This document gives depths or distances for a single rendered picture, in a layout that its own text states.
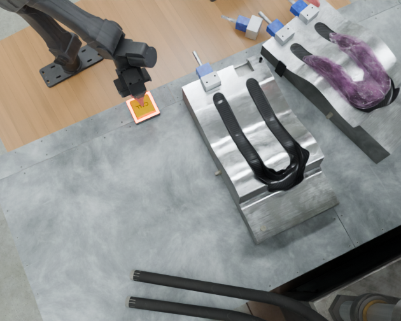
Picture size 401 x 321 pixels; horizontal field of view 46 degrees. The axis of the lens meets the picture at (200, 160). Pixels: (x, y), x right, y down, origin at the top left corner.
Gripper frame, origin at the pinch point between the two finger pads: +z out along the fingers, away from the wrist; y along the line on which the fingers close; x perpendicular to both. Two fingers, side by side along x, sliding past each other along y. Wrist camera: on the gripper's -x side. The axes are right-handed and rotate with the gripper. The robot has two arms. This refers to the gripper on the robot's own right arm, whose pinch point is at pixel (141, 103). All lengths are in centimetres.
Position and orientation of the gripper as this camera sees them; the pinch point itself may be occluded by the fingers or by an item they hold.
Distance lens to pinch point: 143.7
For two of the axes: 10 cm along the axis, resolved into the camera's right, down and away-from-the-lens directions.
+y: 9.0, -4.1, 1.1
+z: 2.2, 6.8, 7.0
